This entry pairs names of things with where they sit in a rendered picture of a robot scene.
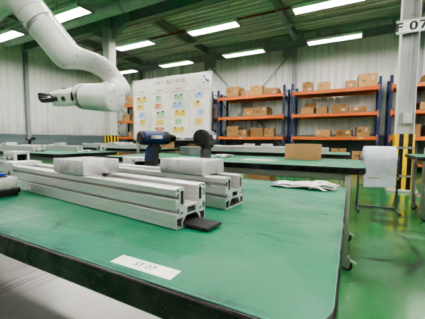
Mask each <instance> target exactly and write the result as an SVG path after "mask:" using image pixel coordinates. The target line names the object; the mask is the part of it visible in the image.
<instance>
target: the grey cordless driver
mask: <svg viewBox="0 0 425 319"><path fill-rule="evenodd" d="M193 140H194V143H195V144H196V145H198V146H200V147H201V150H200V158H211V148H212V147H214V144H216V143H217V141H218V135H217V133H216V132H214V131H212V130H203V129H200V130H197V131H196V132H195V133H194V136H193Z"/></svg>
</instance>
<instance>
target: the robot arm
mask: <svg viewBox="0 0 425 319"><path fill-rule="evenodd" d="M9 14H14V15H15V16H16V17H17V19H18V20H19V21H20V22H21V23H22V25H23V26H24V27H25V28H26V29H27V31H28V32H29V33H30V35H31V36H32V37H33V38H34V39H35V40H36V42H37V43H38V44H39V46H40V47H41V48H43V50H44V51H45V52H46V54H47V55H48V56H49V57H50V58H51V59H52V61H53V62H54V63H55V64H56V65H57V66H59V67H60V68H63V69H76V70H85V71H88V72H91V73H93V74H95V75H97V76H98V77H100V78H101V79H102V80H103V81H104V82H103V83H99V84H77V85H76V86H74V87H72V88H62V89H61V90H58V91H52V92H50V94H46V93H38V98H39V100H40V102H42V103H51V102H53V103H52V104H53V106H76V107H78V108H80V109H88V110H96V111H108V112H119V111H120V110H122V109H123V107H124V105H125V99H126V98H127V97H128V96H129V95H130V93H131V89H130V86H129V84H128V82H127V81H126V79H125V78H124V76H123V75H122V74H121V73H120V71H119V70H118V69H117V67H115V66H114V65H113V64H112V62H110V61H109V60H108V59H106V58H105V57H103V56H101V55H100V54H97V53H95V52H92V51H89V50H87V49H84V48H82V47H80V46H78V45H77V44H76V43H75V41H74V40H73V39H72V38H71V37H70V35H69V34H68V32H67V31H66V30H65V28H64V27H63V26H62V24H60V22H59V21H58V19H57V18H56V17H55V16H54V14H53V13H52V11H51V10H50V9H49V8H48V7H47V5H46V4H45V2H44V1H43V0H0V21H1V20H2V19H3V18H5V17H6V16H8V15H9ZM48 96H51V97H49V98H48Z"/></svg>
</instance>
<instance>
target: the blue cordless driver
mask: <svg viewBox="0 0 425 319"><path fill-rule="evenodd" d="M176 139H180V137H176V136H175V135H173V134H170V133H169V132H163V131H139V132H138V133H137V142H138V143H139V144H140V145H148V147H146V149H145V158H144V160H145V166H159V167H160V165H158V159H159V153H161V146H160V145H163V144H169V143H170V142H174V141H176Z"/></svg>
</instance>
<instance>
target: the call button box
mask: <svg viewBox="0 0 425 319"><path fill-rule="evenodd" d="M20 191H21V189H20V187H18V178H17V177H13V176H9V175H5V176H2V177H0V198H1V197H10V196H17V195H18V193H19V192H20Z"/></svg>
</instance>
